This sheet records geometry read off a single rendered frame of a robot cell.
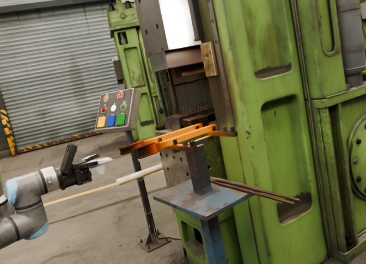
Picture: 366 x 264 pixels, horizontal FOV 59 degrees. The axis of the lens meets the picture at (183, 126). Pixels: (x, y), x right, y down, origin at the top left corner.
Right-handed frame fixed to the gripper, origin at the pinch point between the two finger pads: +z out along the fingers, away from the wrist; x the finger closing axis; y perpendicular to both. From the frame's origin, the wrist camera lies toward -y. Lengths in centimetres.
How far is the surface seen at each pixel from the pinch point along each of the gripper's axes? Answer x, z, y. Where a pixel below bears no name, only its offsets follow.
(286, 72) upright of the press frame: 14, 100, -15
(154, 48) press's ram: -41, 56, -43
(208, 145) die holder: -14, 61, 15
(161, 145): 14.1, 18.1, 0.2
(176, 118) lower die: -31, 56, -2
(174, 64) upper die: -29, 60, -31
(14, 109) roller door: -846, 68, -23
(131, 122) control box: -76, 47, -1
